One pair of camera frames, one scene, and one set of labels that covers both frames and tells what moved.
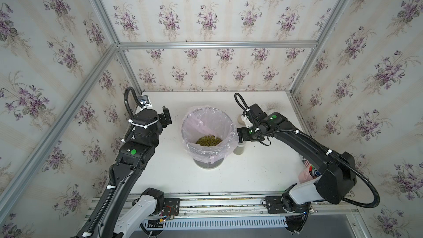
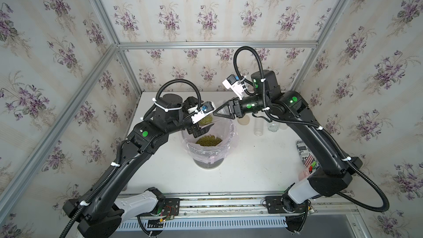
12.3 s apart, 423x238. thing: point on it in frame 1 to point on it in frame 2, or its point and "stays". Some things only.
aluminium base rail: x=233 y=212 stays
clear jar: x=239 y=149 to x=207 y=120
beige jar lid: x=240 y=120 stays
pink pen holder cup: x=305 y=176 stays
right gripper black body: x=247 y=134 to x=242 y=106
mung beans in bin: x=209 y=140 stays
